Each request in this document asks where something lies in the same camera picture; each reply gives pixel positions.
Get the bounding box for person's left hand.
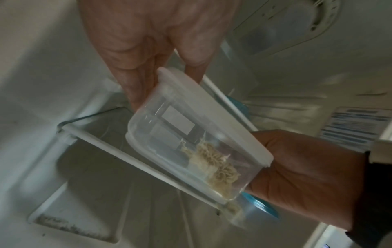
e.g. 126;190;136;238
76;0;240;112

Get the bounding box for person's right hand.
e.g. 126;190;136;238
244;129;372;231

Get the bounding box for clear plastic container white lid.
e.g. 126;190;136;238
125;67;274;203

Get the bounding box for blue lid plastic container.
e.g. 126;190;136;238
221;95;250;123
227;193;281;229

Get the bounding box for white printed fridge sticker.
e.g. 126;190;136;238
319;106;392;149

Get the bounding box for dry noodle pieces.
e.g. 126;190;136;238
180;139;242;201

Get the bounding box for glass fridge shelf white trim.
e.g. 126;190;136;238
58;72;258;229

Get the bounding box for white fridge vent cover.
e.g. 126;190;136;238
233;0;341;57

